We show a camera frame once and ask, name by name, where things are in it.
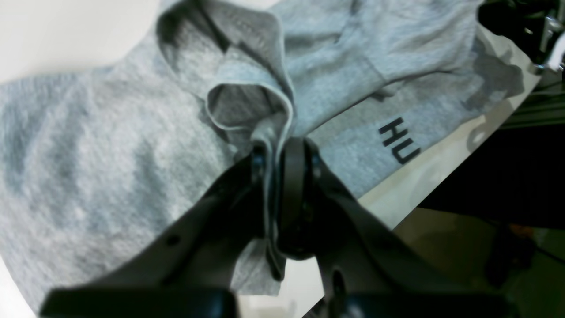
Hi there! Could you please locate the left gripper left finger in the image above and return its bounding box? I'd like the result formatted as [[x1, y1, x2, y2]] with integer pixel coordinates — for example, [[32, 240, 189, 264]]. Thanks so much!
[[40, 145, 266, 318]]

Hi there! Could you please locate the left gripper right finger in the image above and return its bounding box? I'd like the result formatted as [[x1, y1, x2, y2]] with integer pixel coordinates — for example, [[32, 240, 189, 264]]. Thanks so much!
[[276, 138, 512, 318]]

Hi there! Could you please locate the grey T-shirt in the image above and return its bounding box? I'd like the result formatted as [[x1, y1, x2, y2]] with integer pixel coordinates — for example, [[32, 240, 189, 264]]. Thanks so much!
[[1, 0, 524, 312]]

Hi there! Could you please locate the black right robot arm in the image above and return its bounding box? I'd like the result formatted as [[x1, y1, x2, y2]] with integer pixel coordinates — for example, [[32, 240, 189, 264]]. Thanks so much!
[[478, 0, 565, 74]]

